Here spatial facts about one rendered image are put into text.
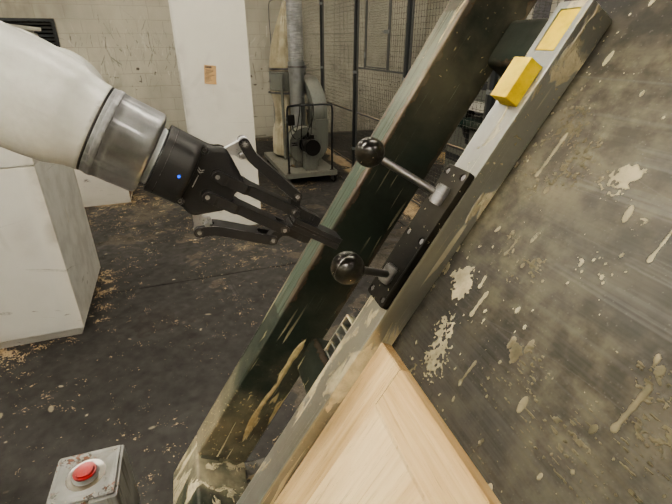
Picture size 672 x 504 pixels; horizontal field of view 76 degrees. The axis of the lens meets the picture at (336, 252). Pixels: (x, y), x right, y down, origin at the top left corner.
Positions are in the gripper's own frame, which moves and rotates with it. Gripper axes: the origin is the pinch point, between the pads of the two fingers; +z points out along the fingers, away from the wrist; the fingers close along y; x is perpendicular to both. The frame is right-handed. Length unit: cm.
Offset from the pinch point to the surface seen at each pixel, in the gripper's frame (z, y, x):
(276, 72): 92, -42, -567
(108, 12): -135, 7, -797
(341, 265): 0.1, -0.2, 10.4
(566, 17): 11.8, -35.8, 4.3
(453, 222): 12.7, -9.9, 6.6
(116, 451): -3, 63, -21
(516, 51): 19.3, -36.0, -11.3
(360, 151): 0.1, -11.4, -0.1
